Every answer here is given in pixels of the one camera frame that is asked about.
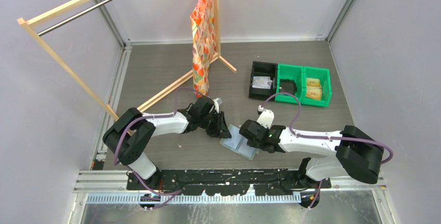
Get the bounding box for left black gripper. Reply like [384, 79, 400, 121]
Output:
[199, 110, 231, 139]

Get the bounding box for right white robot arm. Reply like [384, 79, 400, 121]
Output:
[239, 120, 384, 188]

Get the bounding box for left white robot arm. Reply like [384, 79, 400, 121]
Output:
[102, 96, 231, 190]

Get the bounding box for black cards in bin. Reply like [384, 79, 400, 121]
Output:
[278, 79, 297, 95]

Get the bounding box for white cards in bin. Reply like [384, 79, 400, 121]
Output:
[251, 76, 273, 89]

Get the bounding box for green bin middle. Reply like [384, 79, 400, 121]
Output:
[275, 63, 306, 104]

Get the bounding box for green bin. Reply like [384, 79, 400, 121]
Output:
[301, 66, 333, 108]
[275, 63, 306, 104]

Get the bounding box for black storage bin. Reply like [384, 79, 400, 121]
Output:
[249, 61, 278, 100]

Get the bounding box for green bin right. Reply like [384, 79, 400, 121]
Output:
[301, 66, 333, 108]

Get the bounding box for orange floral hanging cloth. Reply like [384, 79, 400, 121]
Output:
[190, 0, 216, 97]

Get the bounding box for wooden clothes rack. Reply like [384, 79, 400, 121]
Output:
[17, 0, 238, 122]

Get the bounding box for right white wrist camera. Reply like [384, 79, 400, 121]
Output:
[257, 105, 275, 129]

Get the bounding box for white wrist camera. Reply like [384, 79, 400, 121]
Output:
[213, 98, 223, 113]
[257, 105, 275, 129]

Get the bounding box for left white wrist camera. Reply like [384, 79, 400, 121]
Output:
[213, 98, 223, 113]

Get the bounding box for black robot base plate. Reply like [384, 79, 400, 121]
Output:
[144, 168, 318, 196]

